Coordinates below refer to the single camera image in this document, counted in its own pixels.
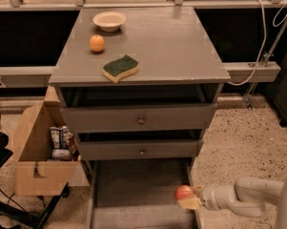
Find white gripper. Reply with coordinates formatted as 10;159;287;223
178;184;236;211

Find red apple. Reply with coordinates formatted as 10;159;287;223
175;185;195;200

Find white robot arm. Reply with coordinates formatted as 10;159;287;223
174;177;287;229

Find grey middle drawer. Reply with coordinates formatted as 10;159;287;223
78;139;203;160

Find grey open bottom drawer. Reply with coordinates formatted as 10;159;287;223
88;158;199;229

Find grey top drawer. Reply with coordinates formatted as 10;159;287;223
61;104;216;133

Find grey wooden drawer cabinet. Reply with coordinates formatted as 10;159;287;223
49;6;232;177

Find dark cabinet at right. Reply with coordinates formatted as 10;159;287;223
267;53;287;127

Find snack packages in box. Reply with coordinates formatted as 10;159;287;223
50;126;78;161

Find green yellow sponge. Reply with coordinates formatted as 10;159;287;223
102;54;139;83

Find brown cardboard box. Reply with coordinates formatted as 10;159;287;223
12;87;89;196

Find orange fruit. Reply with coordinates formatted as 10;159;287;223
90;35;105;52

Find white bowl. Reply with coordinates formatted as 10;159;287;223
92;11;127;32

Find black chair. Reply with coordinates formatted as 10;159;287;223
0;132;69;229

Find grey metal rail frame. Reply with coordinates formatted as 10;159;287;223
0;0;287;88

